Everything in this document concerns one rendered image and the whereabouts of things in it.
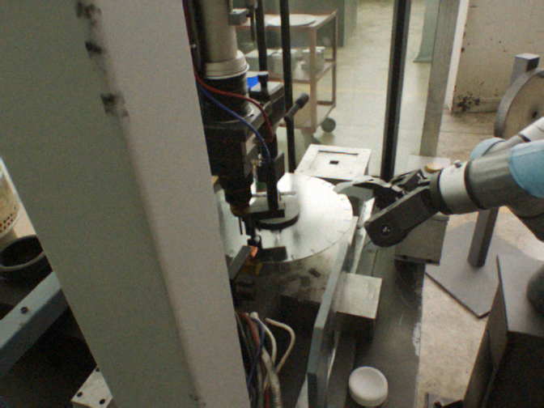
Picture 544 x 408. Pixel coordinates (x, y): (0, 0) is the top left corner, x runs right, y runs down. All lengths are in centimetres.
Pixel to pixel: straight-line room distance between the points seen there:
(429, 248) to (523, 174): 52
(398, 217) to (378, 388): 33
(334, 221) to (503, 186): 38
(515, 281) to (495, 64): 296
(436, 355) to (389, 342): 97
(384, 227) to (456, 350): 133
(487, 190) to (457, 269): 163
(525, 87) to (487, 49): 213
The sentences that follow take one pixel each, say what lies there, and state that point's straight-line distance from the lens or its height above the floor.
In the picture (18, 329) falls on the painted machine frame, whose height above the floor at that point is 104.
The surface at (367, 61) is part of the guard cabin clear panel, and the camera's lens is 124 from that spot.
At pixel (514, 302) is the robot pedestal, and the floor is 75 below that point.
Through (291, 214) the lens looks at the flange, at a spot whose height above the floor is 96.
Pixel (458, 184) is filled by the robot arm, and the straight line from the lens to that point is 67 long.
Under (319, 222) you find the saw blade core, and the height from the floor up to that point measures 95.
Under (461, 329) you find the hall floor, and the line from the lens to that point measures 203.
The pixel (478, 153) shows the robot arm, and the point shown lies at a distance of 83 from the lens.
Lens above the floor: 149
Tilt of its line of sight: 34 degrees down
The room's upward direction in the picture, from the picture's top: 5 degrees counter-clockwise
